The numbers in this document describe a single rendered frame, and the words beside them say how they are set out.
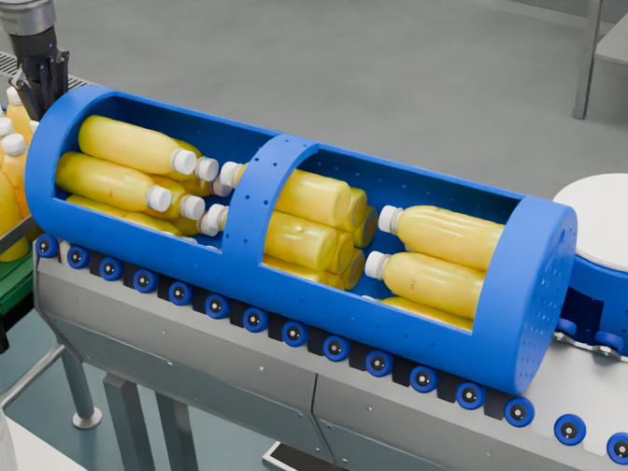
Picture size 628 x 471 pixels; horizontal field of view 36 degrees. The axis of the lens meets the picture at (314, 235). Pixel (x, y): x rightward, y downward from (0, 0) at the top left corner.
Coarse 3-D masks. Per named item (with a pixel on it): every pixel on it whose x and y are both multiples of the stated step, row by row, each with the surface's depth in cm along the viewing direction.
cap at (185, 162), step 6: (180, 150) 159; (186, 150) 159; (180, 156) 158; (186, 156) 158; (192, 156) 159; (180, 162) 158; (186, 162) 158; (192, 162) 160; (180, 168) 158; (186, 168) 159; (192, 168) 160; (186, 174) 159
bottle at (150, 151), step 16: (80, 128) 164; (96, 128) 163; (112, 128) 162; (128, 128) 162; (144, 128) 163; (80, 144) 165; (96, 144) 163; (112, 144) 161; (128, 144) 160; (144, 144) 159; (160, 144) 159; (176, 144) 160; (112, 160) 163; (128, 160) 161; (144, 160) 159; (160, 160) 159
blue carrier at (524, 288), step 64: (64, 128) 159; (192, 128) 173; (256, 128) 156; (64, 192) 171; (256, 192) 144; (384, 192) 160; (448, 192) 152; (512, 192) 139; (128, 256) 160; (192, 256) 150; (256, 256) 143; (512, 256) 128; (320, 320) 145; (384, 320) 137; (512, 320) 127; (512, 384) 133
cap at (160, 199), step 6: (156, 192) 159; (162, 192) 158; (168, 192) 160; (150, 198) 159; (156, 198) 158; (162, 198) 159; (168, 198) 161; (150, 204) 159; (156, 204) 158; (162, 204) 159; (168, 204) 161; (162, 210) 160
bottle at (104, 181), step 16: (64, 160) 165; (80, 160) 164; (96, 160) 164; (64, 176) 164; (80, 176) 163; (96, 176) 161; (112, 176) 160; (128, 176) 160; (144, 176) 161; (80, 192) 164; (96, 192) 162; (112, 192) 160; (128, 192) 159; (144, 192) 159; (128, 208) 161; (144, 208) 161
